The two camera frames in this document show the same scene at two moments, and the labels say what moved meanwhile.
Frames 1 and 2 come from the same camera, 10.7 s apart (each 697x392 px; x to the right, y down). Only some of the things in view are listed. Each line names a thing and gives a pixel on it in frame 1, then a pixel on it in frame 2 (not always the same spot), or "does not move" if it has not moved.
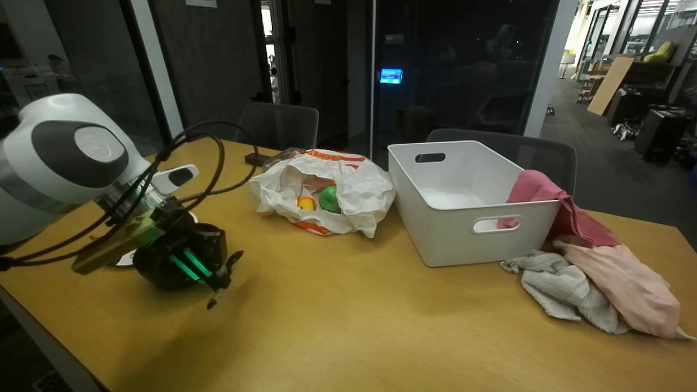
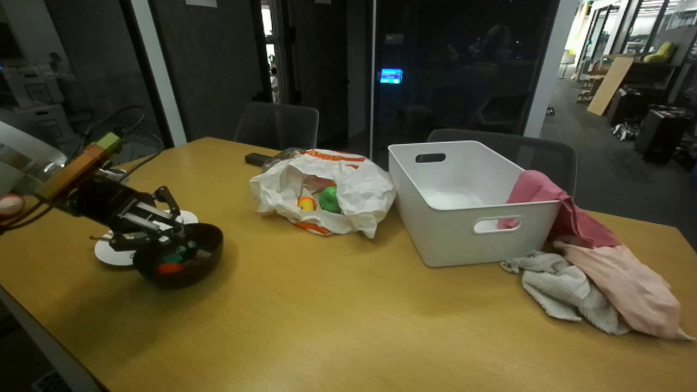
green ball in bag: (329, 202) does not move
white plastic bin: (456, 198) does not move
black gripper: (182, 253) to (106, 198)
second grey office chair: (281, 125) does not move
